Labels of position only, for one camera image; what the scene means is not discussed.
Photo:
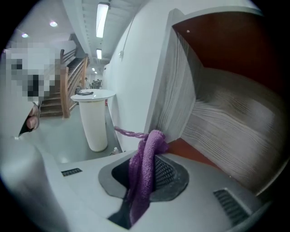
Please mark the white curved pedestal table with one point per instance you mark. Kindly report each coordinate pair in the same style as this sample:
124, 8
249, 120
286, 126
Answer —
95, 127

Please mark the white wall junction box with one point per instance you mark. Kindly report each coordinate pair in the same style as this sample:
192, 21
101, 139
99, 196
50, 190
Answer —
121, 55

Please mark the purple cleaning cloth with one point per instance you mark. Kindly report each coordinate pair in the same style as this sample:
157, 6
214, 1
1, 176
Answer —
145, 172

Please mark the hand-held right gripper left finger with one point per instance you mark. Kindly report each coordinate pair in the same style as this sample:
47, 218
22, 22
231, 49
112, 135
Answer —
90, 179

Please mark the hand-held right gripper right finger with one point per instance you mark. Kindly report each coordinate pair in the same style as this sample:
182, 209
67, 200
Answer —
199, 199

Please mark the round ceiling downlight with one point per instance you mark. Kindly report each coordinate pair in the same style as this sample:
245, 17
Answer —
53, 24
25, 35

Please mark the grey wooden desk with shelves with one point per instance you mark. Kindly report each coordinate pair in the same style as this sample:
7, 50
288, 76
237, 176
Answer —
226, 113

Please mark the long ceiling tube light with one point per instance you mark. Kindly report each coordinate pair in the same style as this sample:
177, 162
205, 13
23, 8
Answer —
99, 54
102, 20

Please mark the wooden staircase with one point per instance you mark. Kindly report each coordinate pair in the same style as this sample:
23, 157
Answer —
65, 90

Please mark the person's right hand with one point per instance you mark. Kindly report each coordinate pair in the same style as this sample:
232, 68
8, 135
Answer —
33, 119

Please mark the person's head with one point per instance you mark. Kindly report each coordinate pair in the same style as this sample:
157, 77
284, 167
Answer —
34, 68

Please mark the clear plastic water bottle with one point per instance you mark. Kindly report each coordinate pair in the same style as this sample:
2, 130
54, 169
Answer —
115, 150

